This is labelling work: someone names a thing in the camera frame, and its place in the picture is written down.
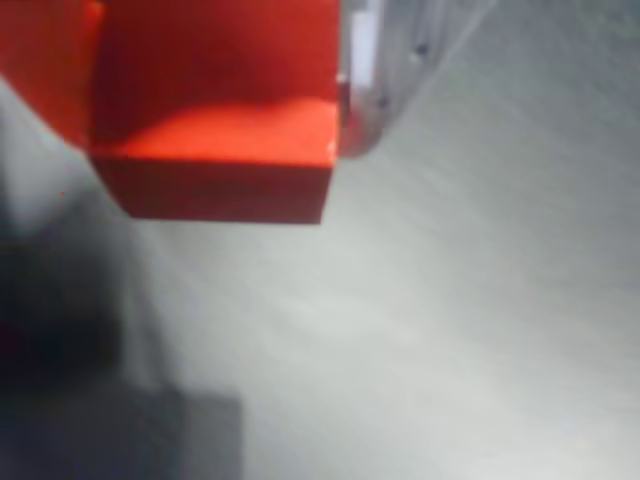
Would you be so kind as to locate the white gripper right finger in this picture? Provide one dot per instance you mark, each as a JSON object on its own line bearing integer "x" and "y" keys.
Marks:
{"x": 395, "y": 40}

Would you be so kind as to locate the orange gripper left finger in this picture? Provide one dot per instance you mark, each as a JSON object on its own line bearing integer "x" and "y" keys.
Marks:
{"x": 45, "y": 60}

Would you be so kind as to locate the orange-red block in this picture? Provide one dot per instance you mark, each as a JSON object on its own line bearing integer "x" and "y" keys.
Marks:
{"x": 225, "y": 140}

